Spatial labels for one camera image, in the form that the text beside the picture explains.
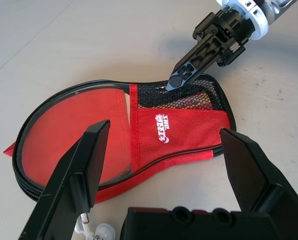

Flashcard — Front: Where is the red black paddle case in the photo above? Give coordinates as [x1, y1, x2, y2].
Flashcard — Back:
[3, 73, 237, 205]

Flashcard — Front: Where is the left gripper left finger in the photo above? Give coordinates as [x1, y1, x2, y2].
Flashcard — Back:
[18, 119, 111, 240]

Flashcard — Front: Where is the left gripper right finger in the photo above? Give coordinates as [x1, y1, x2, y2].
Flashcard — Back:
[220, 127, 298, 218]

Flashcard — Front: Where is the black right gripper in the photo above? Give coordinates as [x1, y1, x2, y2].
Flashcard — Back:
[163, 6, 254, 92]

